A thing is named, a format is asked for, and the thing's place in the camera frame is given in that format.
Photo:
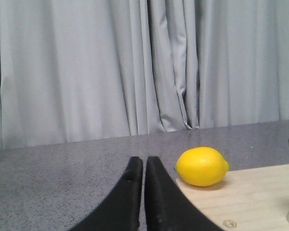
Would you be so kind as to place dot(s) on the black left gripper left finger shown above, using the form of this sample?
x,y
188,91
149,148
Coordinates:
x,y
119,211

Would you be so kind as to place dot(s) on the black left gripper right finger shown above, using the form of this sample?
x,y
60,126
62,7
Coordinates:
x,y
166,207

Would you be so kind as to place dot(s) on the yellow lemon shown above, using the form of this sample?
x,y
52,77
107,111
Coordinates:
x,y
202,166

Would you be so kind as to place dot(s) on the light wooden cutting board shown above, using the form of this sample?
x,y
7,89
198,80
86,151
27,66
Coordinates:
x,y
255,199

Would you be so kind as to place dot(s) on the grey curtain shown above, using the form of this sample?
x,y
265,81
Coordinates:
x,y
75,70

